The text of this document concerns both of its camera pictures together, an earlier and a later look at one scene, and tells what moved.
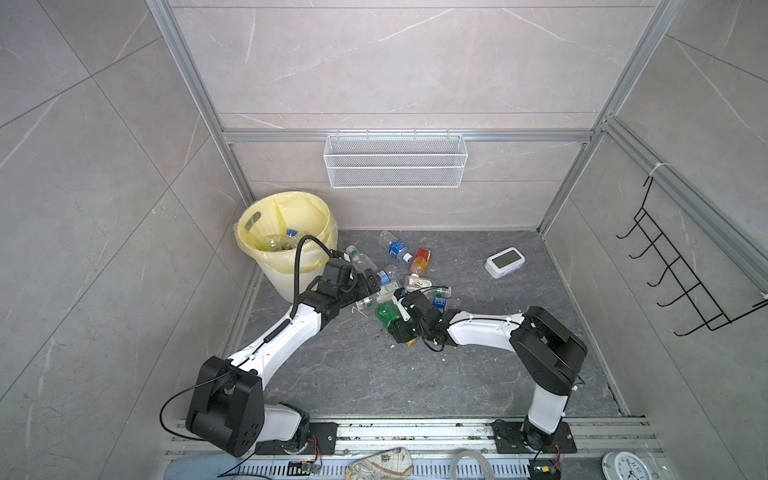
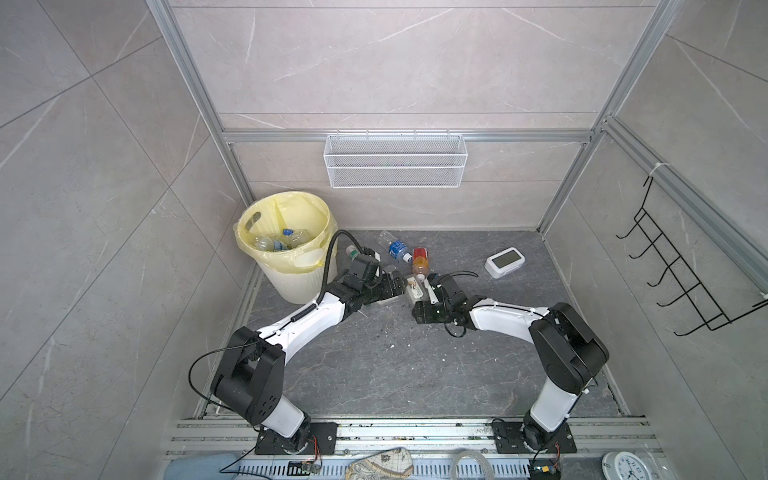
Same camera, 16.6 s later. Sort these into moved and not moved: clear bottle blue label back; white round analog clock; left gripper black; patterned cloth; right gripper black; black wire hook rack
Moved: right gripper black; left gripper black
Not moved: patterned cloth; white round analog clock; clear bottle blue label back; black wire hook rack
